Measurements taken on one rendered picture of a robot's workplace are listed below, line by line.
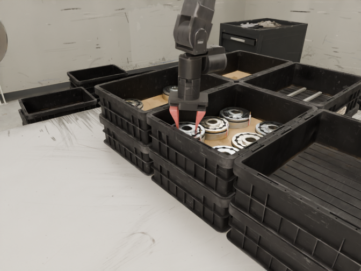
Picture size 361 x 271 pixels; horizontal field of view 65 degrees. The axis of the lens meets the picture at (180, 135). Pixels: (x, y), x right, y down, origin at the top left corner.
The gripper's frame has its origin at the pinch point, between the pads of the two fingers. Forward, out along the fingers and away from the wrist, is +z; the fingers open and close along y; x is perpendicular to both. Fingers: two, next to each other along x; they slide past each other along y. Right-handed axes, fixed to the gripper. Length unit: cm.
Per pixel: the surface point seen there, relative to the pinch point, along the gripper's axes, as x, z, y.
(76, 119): -40, 21, 50
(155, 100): -32.8, 6.7, 13.3
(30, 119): -64, 35, 86
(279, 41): -171, 9, -68
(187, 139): 13.3, -3.9, -0.5
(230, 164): 21.2, -3.2, -9.7
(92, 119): -41, 21, 43
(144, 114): 0.0, -3.0, 11.9
